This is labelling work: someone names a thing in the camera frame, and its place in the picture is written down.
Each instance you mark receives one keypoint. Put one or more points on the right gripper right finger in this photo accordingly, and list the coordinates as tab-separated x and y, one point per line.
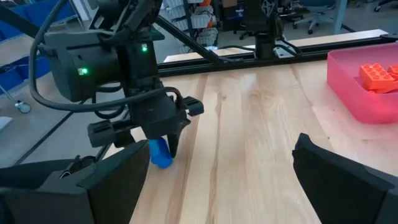
342	189

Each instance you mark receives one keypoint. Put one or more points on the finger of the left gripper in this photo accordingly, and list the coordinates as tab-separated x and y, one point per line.
173	144

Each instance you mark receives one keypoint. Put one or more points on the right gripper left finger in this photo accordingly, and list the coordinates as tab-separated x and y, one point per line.
93	193

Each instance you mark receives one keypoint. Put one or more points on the blue toy block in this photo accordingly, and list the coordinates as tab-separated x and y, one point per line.
160	154

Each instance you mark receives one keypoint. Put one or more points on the large orange toy block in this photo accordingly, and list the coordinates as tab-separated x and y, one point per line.
374	76

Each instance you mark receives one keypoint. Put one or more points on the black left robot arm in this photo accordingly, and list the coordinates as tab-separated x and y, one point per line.
81	59

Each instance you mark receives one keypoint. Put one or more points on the pink plastic tray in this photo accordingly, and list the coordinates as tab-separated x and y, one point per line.
351	102

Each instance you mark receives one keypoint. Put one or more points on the white storage bin shelf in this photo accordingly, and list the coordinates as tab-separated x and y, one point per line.
199	21

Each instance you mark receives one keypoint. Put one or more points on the blue chair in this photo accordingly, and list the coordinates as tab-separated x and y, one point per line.
12	77

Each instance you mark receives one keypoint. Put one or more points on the office chair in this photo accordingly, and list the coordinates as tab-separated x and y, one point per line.
314	15

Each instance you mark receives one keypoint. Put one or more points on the black aluminium table frame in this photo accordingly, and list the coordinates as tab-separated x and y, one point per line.
311	53

